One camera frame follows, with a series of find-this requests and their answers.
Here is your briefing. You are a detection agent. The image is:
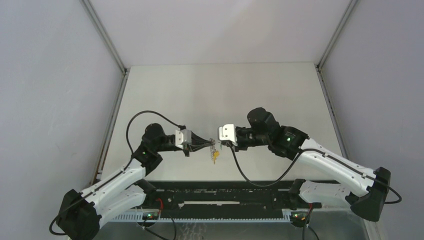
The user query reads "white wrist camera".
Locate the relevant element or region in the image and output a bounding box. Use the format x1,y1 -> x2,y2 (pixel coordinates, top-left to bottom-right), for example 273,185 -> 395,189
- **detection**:
174,129 -> 192,150
218,124 -> 238,146

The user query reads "left aluminium frame post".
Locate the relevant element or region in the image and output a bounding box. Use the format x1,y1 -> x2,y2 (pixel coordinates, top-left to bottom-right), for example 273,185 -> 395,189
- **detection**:
80,0 -> 128,184

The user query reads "left black camera cable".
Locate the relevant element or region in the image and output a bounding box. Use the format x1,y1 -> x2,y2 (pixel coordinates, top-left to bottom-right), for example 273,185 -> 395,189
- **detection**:
48,110 -> 186,237

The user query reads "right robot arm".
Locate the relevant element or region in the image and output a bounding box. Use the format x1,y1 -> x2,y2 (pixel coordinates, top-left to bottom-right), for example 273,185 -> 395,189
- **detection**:
220,107 -> 391,222

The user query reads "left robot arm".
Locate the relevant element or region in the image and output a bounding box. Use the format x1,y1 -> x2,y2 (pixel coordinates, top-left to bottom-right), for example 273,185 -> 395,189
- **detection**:
49,123 -> 215,240

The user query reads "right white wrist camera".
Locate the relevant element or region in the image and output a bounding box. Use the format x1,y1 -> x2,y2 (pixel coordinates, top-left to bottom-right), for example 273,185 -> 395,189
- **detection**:
218,124 -> 238,146

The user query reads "aluminium frame post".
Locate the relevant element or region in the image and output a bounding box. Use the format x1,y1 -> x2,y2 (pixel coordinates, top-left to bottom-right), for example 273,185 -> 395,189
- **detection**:
314,0 -> 361,158
80,0 -> 128,184

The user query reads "right black camera cable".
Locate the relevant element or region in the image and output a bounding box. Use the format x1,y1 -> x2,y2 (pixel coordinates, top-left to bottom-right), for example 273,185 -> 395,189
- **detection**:
226,142 -> 403,205

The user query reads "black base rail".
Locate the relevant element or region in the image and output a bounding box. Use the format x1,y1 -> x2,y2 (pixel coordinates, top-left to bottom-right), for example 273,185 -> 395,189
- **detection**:
142,179 -> 322,221

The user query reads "right aluminium frame post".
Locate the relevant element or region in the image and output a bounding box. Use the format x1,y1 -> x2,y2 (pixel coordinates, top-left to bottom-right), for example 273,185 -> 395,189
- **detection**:
314,0 -> 361,158

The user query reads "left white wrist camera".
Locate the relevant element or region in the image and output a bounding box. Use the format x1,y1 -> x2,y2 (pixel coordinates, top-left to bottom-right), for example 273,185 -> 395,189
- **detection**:
174,129 -> 192,150

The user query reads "black camera cable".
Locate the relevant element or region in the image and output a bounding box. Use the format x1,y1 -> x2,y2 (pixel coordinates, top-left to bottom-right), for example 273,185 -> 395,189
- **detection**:
48,110 -> 186,237
226,142 -> 403,205

